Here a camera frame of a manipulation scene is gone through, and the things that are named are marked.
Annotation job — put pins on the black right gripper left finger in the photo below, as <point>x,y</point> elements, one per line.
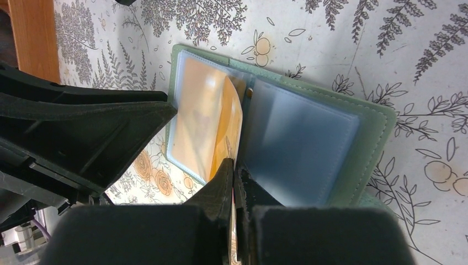
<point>195,232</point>

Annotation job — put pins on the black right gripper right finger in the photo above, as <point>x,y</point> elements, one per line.
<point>270,233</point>

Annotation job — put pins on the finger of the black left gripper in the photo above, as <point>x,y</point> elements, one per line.
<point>62,142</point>

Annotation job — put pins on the orange compartment tray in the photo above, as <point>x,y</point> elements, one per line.
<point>34,33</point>

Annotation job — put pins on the gold credit card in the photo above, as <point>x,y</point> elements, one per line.
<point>229,127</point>
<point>198,91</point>

